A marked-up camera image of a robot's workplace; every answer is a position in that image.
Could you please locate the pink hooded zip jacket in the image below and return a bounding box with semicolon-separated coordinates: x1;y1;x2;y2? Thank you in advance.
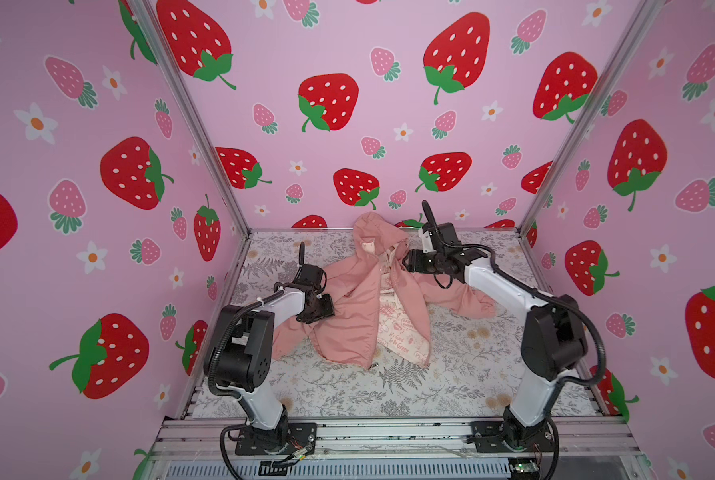
273;213;495;369

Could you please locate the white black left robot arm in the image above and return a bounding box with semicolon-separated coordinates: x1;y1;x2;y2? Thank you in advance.
204;245;335;453

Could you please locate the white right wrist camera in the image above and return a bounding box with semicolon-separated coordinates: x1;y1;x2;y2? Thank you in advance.
419;231;437;253

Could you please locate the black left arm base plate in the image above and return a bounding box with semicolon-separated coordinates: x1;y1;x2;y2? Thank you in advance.
235;421;318;457

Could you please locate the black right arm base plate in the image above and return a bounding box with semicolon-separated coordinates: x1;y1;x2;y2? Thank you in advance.
465;421;557;454

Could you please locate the aluminium left corner post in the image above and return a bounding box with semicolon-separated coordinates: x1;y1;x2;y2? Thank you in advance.
131;0;252;239

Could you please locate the aluminium corner post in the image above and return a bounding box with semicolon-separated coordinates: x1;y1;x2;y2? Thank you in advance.
517;0;663;240
131;0;252;239

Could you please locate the aluminium right corner post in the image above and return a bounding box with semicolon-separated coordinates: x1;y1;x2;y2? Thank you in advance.
517;0;663;240

